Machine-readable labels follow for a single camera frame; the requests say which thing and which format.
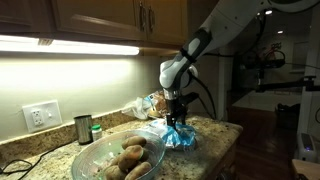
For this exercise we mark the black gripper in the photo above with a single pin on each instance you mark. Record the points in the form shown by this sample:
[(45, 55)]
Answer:
[(175, 108)]

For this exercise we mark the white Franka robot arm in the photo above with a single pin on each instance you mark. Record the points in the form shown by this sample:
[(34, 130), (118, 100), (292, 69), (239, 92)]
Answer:
[(220, 23)]

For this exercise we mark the blue clear plastic potato bag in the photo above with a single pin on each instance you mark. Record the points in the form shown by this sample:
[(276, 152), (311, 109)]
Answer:
[(180, 138)]

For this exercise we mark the white plastic bag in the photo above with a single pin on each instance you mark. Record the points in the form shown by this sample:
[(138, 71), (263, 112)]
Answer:
[(136, 108)]

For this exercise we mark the brown russet potato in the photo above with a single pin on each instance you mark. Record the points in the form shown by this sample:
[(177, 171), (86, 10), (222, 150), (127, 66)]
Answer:
[(115, 173), (130, 157), (137, 171), (134, 141)]

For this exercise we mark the clear glass bowl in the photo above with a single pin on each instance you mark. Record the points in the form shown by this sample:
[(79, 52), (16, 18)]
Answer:
[(96, 153)]

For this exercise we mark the white bottle green cap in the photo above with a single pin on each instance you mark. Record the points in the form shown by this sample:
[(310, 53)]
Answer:
[(96, 133)]

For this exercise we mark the stainless steel cup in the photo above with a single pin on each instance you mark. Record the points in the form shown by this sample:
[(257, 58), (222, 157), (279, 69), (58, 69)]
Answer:
[(83, 130)]

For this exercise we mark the black bin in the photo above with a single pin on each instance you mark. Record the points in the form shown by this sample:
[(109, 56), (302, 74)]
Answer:
[(287, 116)]

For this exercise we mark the wooden upper cabinet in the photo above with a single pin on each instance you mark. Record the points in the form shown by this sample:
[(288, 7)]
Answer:
[(100, 16)]

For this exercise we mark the white appliance blue light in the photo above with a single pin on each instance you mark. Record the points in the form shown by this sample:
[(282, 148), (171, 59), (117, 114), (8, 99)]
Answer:
[(306, 146)]

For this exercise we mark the under cabinet light strip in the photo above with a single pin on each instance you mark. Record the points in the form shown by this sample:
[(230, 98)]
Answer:
[(66, 46)]

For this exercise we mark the round ceiling light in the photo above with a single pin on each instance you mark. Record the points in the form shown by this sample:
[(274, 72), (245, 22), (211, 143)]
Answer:
[(280, 32), (268, 12)]

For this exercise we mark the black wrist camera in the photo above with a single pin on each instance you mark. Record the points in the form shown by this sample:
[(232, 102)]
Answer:
[(190, 97)]

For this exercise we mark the black stereo camera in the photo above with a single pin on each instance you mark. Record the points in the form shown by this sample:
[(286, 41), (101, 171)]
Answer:
[(266, 63)]

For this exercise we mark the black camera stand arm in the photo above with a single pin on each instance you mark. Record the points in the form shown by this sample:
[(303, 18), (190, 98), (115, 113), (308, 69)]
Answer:
[(283, 86)]

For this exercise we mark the white wall outlet plate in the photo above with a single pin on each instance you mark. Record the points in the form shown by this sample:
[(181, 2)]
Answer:
[(42, 115)]

